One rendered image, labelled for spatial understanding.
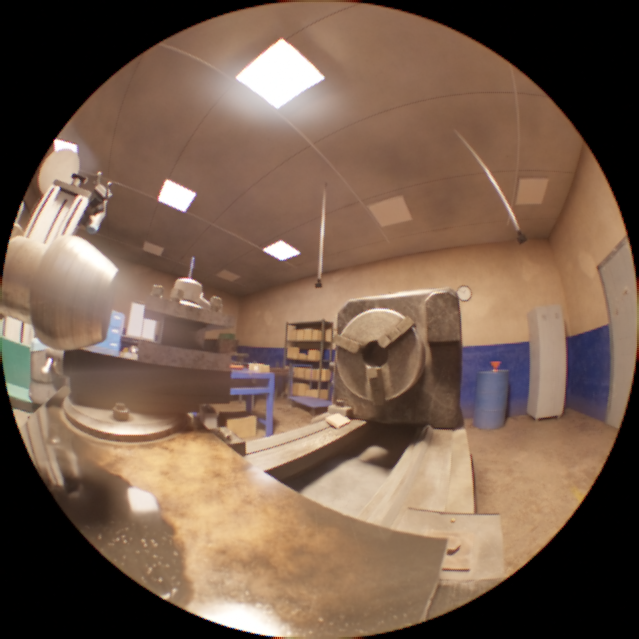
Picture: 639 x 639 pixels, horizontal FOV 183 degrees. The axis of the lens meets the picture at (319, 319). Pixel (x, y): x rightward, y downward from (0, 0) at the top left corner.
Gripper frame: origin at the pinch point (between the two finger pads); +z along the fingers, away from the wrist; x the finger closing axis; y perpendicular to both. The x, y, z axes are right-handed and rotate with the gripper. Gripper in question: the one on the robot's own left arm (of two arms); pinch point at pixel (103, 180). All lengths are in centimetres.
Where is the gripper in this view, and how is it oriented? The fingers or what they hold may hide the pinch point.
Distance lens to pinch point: 155.4
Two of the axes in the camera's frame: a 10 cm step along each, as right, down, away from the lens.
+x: 5.9, 5.3, 6.1
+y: 1.3, -8.1, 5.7
